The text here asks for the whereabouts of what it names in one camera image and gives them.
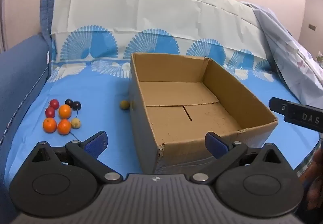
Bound cardboard box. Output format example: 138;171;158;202
129;53;279;174

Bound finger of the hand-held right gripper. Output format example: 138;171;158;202
269;97;288;117

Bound blue denim sofa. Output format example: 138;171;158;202
0;0;57;224

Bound person's right hand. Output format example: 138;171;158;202
302;147;323;211

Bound blue white fan-print sheet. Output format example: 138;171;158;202
5;0;323;189

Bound grey curtain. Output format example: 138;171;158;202
0;0;10;53

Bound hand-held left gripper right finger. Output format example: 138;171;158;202
190;132;293;184

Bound orange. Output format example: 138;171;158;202
43;118;57;133
57;119;72;135
58;104;72;119

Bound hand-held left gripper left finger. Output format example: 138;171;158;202
31;131;124;184

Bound pale floral quilt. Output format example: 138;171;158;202
241;1;323;109

